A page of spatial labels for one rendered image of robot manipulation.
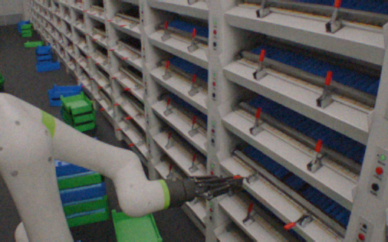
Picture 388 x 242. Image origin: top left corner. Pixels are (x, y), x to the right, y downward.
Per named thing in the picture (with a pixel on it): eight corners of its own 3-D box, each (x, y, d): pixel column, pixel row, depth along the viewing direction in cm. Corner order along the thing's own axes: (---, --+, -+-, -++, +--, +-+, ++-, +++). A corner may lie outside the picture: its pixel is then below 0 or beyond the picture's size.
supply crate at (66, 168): (41, 178, 168) (38, 165, 164) (41, 159, 185) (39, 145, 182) (103, 168, 177) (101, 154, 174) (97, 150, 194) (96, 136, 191)
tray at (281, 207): (340, 268, 95) (337, 250, 90) (222, 170, 144) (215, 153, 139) (386, 224, 100) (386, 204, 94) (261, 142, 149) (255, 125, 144)
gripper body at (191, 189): (172, 194, 118) (197, 190, 122) (185, 208, 111) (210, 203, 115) (175, 174, 115) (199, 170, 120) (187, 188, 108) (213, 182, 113)
